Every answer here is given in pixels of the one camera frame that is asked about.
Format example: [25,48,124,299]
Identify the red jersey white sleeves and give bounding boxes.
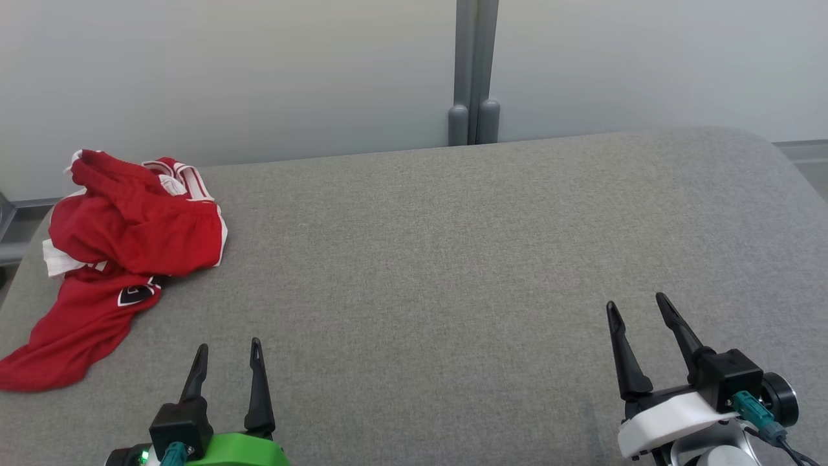
[0,149,215,393]

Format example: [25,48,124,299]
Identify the grey double partition post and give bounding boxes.
[448,0,501,146]

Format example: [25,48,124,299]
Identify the red shorts white side stripe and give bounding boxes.
[49,150,228,276]

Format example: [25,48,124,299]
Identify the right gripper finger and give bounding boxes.
[655,292,716,383]
[606,301,655,401]

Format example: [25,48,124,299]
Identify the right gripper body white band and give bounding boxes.
[618,383,745,461]

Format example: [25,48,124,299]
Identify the right cable teal connector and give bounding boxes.
[731,390,828,466]

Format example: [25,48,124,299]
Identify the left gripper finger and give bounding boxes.
[180,343,209,403]
[245,337,277,437]

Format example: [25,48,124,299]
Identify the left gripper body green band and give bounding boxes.
[107,432,292,466]

